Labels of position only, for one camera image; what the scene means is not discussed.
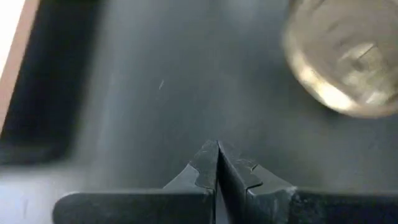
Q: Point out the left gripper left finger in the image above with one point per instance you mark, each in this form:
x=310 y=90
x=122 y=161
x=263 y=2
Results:
x=140 y=208

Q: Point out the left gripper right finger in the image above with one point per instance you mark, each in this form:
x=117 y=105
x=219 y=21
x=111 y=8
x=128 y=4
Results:
x=270 y=205

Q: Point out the wooden shelf black brackets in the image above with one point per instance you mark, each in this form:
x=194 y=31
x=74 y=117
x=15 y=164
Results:
x=14 y=46

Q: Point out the black table mat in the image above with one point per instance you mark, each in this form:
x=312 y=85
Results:
x=186 y=93

